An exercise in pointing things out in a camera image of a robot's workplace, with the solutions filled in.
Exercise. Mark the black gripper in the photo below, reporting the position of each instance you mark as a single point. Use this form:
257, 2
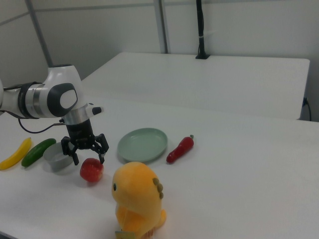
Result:
81, 135

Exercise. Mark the red apple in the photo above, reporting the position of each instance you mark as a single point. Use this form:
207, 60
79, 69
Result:
91, 170

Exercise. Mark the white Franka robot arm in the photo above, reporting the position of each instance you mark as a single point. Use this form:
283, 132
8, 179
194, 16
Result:
57, 79

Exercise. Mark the round metal bowl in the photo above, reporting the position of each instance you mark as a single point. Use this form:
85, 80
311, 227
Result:
57, 161

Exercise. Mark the green cucumber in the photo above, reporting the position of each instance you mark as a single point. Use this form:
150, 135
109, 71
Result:
35, 153

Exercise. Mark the pale green plate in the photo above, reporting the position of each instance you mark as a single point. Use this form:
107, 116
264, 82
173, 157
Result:
142, 145

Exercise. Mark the orange plush toy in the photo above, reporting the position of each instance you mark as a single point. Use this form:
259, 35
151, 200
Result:
137, 191

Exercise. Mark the yellow banana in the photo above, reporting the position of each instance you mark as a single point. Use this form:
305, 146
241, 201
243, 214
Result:
17, 155

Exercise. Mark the red chili pepper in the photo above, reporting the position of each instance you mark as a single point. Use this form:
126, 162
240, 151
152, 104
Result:
179, 150

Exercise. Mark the white side table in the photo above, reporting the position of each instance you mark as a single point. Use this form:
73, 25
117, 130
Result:
199, 82

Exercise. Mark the black pole with base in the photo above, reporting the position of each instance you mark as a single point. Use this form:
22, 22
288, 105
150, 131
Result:
200, 25

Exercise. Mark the grey partition frame post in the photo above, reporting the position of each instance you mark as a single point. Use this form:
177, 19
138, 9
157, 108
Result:
164, 25
40, 35

